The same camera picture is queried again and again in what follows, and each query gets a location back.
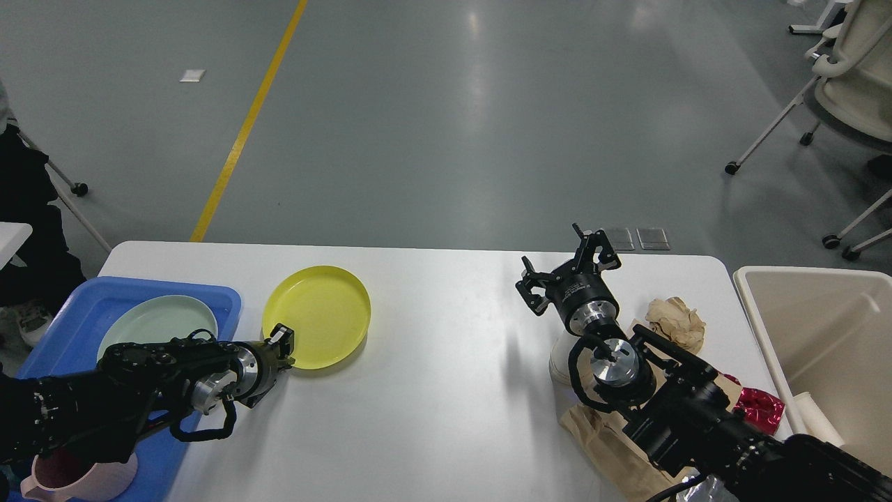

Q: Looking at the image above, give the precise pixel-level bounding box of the white side table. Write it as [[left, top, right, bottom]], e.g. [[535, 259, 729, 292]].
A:
[[0, 222, 32, 269]]

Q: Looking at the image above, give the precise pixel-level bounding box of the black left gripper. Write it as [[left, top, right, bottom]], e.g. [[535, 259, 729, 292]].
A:
[[192, 322, 294, 414]]

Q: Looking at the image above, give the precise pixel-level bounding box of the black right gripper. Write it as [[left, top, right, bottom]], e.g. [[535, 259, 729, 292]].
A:
[[516, 225, 622, 339]]

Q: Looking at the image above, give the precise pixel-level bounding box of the white office chair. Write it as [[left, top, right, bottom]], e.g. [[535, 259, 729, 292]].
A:
[[725, 0, 892, 261]]

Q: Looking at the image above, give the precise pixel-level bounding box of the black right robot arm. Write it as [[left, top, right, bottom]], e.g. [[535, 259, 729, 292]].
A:
[[516, 225, 890, 501]]

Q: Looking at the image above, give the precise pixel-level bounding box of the person in black trousers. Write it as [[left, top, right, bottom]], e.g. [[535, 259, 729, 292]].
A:
[[0, 77, 88, 348]]

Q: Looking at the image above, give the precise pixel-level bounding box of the white paper cup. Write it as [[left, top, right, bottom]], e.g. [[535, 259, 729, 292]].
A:
[[548, 330, 579, 387]]

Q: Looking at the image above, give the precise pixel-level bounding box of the white paper scrap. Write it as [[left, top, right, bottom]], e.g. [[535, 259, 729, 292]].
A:
[[179, 69, 206, 83]]

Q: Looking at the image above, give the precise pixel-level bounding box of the yellow plastic plate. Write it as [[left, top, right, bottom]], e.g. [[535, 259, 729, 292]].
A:
[[261, 266, 371, 370]]

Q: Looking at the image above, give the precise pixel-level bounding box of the brown paper bag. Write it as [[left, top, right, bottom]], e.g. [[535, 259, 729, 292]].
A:
[[562, 319, 744, 502]]

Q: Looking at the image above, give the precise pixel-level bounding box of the white tissue roll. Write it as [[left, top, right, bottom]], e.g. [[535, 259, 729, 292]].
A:
[[794, 392, 845, 448]]

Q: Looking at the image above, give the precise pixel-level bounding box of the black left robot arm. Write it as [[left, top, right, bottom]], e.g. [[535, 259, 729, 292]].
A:
[[2, 324, 295, 465]]

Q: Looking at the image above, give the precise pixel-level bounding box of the red foil wrapper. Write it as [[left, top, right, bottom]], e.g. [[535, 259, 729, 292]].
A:
[[723, 374, 786, 436]]

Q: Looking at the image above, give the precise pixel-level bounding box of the pale green plate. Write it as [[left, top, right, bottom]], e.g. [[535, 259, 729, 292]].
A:
[[96, 295, 217, 361]]

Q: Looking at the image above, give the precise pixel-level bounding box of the beige plastic bin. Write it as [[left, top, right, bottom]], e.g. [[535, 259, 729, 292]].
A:
[[733, 266, 891, 476]]

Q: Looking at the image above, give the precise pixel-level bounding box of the metal floor socket plate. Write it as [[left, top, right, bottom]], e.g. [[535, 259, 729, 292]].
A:
[[604, 227, 636, 252]]

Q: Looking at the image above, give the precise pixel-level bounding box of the blue plastic tray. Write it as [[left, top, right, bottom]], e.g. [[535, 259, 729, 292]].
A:
[[15, 276, 243, 501]]

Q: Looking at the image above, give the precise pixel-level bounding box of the pink mug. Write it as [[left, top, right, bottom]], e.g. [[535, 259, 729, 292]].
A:
[[20, 449, 138, 501]]

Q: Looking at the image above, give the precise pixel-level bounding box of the crumpled brown paper ball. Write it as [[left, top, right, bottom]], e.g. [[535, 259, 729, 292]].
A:
[[645, 296, 707, 355]]

